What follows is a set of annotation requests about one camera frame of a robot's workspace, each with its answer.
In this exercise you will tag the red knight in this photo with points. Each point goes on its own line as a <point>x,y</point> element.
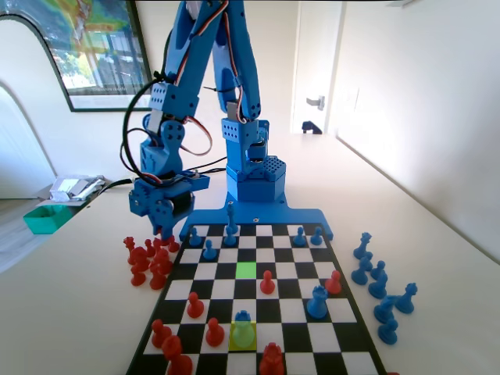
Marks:
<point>163,259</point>

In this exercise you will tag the blue pawn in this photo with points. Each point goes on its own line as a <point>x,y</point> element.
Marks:
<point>387,333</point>
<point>378,271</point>
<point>210,253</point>
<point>194,239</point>
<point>316,239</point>
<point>230,240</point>
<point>299,239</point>

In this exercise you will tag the black framed map poster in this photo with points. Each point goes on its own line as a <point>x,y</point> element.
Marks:
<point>101,58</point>

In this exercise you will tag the white light switch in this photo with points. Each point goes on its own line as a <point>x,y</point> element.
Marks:
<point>352,99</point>

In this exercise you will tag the red king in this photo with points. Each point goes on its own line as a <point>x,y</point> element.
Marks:
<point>271,361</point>

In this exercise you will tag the black white chessboard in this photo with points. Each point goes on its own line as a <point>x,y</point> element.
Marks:
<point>304,332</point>

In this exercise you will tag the blue printed clamp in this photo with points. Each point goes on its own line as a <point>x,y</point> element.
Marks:
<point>310,127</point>

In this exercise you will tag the blue geared gripper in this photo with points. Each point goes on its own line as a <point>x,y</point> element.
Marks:
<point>150,204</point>

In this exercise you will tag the blue bishop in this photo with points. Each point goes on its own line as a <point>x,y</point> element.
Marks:
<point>360,273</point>
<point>377,288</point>

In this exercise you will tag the green plastic bin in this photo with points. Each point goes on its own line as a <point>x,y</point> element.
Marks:
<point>45,222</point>

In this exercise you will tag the blue arm base plate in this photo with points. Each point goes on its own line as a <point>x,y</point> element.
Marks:
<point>304,216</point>

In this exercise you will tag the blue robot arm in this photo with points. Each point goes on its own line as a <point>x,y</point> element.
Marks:
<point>238,58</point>

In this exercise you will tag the blue queen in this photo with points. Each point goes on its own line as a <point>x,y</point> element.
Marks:
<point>405,301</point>

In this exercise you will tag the white arched panel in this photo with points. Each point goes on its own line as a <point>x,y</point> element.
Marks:
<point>23,58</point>
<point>19,156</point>

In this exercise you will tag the pile of papers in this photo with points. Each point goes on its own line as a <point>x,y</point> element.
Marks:
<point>70,187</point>

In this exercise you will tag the red queen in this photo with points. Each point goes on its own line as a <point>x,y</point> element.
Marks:
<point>130,245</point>

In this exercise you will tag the white door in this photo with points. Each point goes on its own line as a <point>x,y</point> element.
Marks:
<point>312,58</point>

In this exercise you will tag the blue king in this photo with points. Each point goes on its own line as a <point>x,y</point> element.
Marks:
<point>231,220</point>

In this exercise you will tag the red pawn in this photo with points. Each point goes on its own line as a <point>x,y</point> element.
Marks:
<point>174,246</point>
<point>333,284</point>
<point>157,245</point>
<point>158,280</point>
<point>150,249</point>
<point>160,335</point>
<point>195,308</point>
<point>267,284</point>
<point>214,335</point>

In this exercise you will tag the blue rook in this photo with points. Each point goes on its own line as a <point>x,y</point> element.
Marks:
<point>317,304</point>
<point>243,318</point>

